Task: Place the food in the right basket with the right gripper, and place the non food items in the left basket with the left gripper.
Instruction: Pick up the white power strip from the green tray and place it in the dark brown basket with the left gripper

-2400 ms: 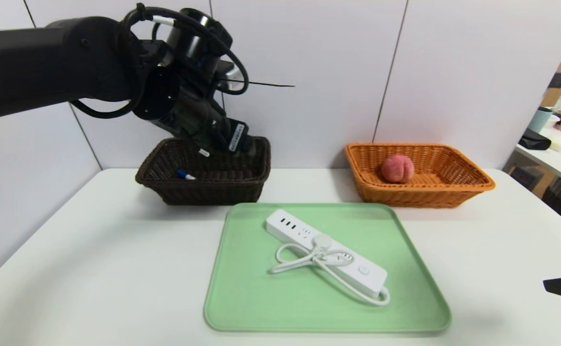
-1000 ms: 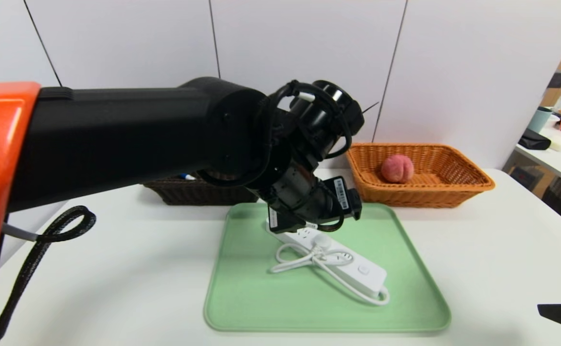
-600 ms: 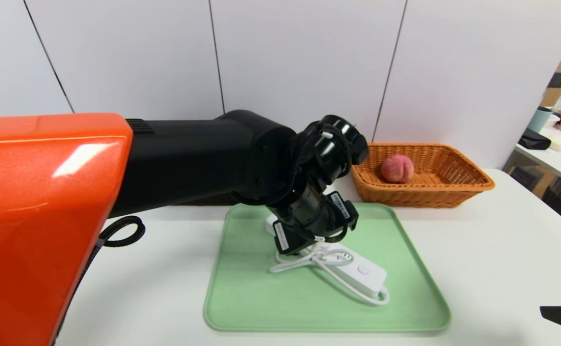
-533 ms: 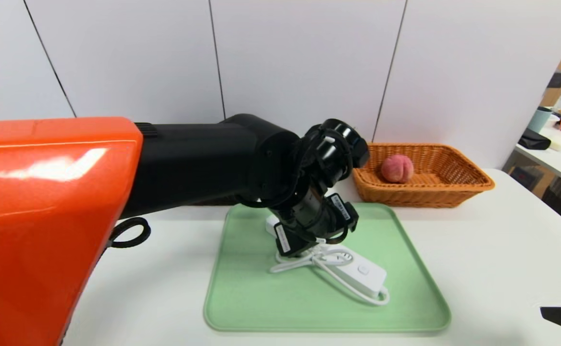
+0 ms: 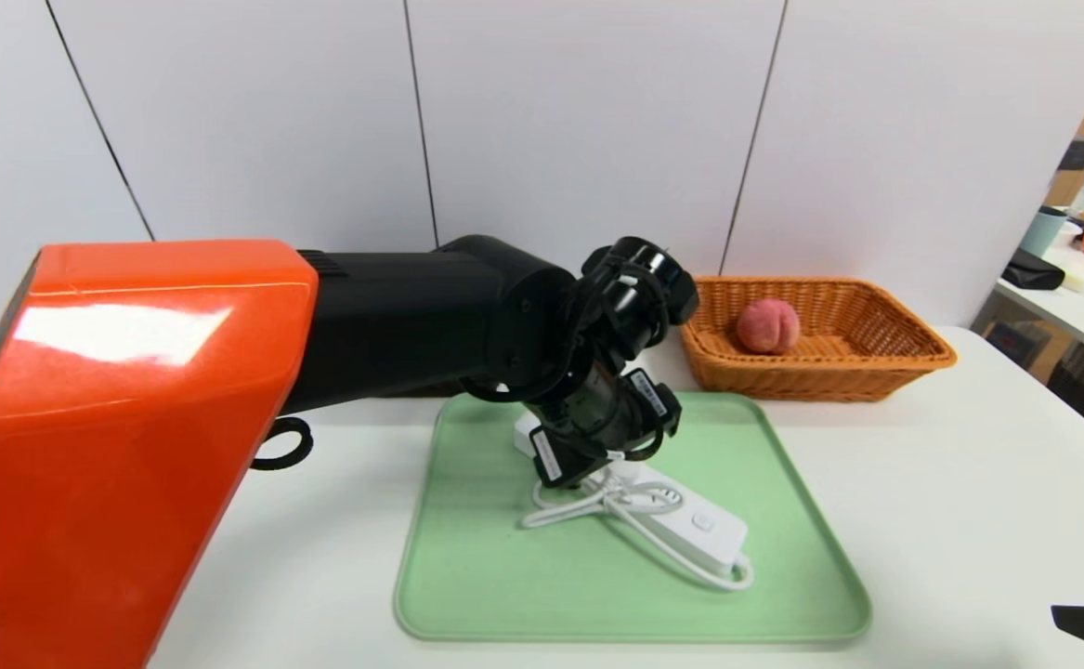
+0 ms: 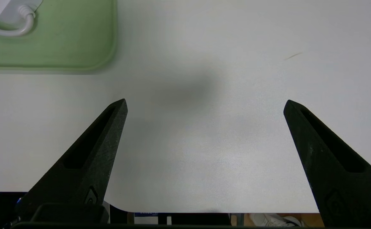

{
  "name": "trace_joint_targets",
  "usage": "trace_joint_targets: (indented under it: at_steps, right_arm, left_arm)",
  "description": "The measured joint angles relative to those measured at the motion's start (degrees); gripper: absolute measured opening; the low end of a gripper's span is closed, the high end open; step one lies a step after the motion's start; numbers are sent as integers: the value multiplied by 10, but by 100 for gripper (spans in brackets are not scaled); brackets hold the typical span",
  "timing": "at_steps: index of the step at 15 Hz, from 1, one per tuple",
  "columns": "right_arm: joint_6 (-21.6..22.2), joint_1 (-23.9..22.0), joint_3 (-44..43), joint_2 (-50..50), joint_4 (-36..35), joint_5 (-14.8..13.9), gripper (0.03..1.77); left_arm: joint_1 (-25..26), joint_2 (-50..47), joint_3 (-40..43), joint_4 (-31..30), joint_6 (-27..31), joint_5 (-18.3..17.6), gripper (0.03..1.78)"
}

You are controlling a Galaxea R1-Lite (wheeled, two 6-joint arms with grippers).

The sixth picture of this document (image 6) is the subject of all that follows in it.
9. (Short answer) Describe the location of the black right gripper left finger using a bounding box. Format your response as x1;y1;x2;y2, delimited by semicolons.
16;99;128;222

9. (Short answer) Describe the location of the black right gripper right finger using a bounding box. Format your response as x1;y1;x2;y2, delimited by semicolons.
283;100;371;227

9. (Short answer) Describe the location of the white power strip with cable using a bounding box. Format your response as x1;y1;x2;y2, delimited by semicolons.
0;0;43;37

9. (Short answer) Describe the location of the white sneaker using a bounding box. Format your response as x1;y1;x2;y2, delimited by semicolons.
249;213;305;227

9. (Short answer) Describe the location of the light green plastic tray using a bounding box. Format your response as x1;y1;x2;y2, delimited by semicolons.
0;0;117;75

